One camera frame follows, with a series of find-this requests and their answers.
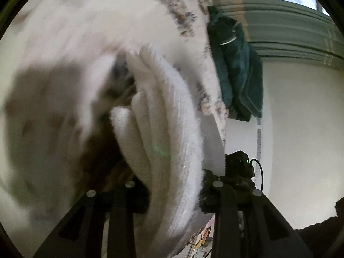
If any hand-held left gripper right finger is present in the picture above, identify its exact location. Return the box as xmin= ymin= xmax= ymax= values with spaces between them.
xmin=199 ymin=169 xmax=314 ymax=258

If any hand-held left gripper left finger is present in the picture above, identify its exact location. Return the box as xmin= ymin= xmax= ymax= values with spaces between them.
xmin=33 ymin=181 xmax=151 ymax=258

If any white knit sweater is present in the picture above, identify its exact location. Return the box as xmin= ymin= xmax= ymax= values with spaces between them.
xmin=110 ymin=44 xmax=226 ymax=257

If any person's right forearm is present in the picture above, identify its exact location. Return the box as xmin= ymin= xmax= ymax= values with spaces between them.
xmin=294 ymin=196 xmax=344 ymax=258

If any white headboard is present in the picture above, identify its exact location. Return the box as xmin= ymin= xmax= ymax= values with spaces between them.
xmin=222 ymin=67 xmax=273 ymax=194

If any dark green blanket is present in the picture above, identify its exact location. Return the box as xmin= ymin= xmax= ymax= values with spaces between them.
xmin=206 ymin=5 xmax=264 ymax=122

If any green curtain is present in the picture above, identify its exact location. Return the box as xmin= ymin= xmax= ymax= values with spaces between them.
xmin=215 ymin=0 xmax=344 ymax=68

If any floral bedsheet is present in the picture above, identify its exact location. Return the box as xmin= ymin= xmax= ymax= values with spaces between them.
xmin=0 ymin=0 xmax=229 ymax=258

